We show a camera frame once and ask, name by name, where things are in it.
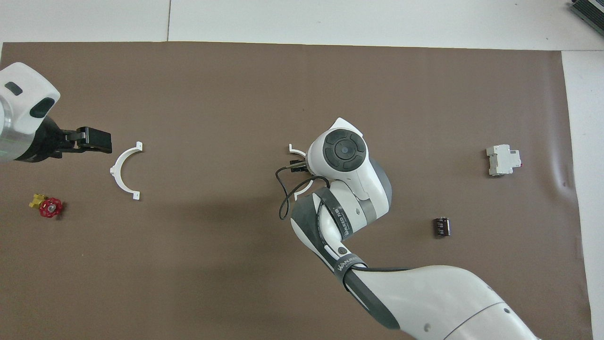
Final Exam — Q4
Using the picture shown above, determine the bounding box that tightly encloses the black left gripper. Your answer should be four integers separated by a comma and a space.
19, 116, 113, 162

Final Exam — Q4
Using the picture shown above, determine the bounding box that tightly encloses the white half-ring pipe clamp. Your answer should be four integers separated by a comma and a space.
289, 143, 316, 201
110, 141, 143, 201

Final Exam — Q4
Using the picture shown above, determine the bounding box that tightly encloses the red and yellow valve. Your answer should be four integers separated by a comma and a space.
29, 193, 64, 219

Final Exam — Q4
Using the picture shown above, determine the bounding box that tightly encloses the brown paper mat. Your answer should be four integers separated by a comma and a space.
0, 42, 594, 340

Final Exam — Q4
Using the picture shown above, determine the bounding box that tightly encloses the black cylindrical capacitor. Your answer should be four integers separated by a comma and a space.
433, 216, 452, 238

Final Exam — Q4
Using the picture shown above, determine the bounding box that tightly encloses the white circuit breaker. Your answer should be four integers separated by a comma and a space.
486, 144, 522, 177

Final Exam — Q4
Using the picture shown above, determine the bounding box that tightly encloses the grey ribbed device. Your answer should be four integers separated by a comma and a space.
569, 0, 604, 24

